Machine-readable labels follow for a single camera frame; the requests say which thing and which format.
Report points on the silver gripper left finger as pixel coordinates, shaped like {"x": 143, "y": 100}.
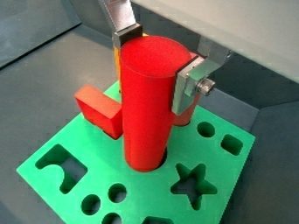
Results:
{"x": 122, "y": 20}

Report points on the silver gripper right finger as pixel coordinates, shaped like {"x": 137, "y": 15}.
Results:
{"x": 193, "y": 76}

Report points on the red foam cylinder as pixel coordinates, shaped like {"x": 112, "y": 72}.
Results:
{"x": 150, "y": 59}

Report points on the red rectangular foam block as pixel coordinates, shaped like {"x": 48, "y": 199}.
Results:
{"x": 100, "y": 110}

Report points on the green foam shape-sorter block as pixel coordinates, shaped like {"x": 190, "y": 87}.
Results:
{"x": 82, "y": 177}

